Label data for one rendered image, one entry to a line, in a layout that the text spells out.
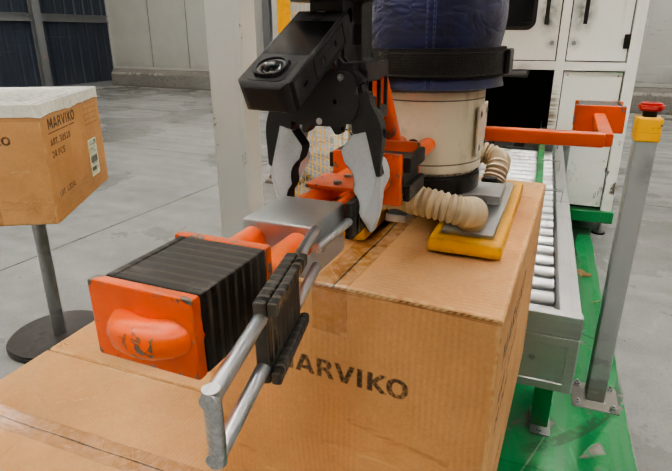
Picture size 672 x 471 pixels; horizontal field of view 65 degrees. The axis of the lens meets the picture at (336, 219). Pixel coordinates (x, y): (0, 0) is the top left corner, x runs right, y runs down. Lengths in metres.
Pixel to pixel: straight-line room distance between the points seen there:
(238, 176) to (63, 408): 1.37
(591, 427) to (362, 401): 1.42
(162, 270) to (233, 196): 2.04
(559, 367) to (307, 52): 1.15
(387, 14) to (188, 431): 0.79
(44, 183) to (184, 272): 1.68
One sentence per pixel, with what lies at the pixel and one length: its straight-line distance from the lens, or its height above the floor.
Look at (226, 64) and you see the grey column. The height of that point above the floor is 1.11.
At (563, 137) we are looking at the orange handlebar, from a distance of 0.88.
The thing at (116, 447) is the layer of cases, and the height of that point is 0.54.
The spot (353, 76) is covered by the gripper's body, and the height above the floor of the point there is 1.20.
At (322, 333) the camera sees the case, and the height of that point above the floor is 0.87.
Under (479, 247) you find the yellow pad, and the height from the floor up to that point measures 0.96.
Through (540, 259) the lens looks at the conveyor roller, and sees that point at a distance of 1.82.
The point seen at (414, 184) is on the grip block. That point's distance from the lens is 0.61.
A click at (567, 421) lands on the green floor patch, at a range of 2.04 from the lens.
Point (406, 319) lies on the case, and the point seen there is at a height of 0.92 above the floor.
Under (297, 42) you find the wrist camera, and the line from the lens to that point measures 0.43.
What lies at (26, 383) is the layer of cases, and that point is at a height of 0.54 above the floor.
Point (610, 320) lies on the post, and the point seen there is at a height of 0.33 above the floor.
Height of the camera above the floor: 1.23
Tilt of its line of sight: 19 degrees down
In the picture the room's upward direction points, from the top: straight up
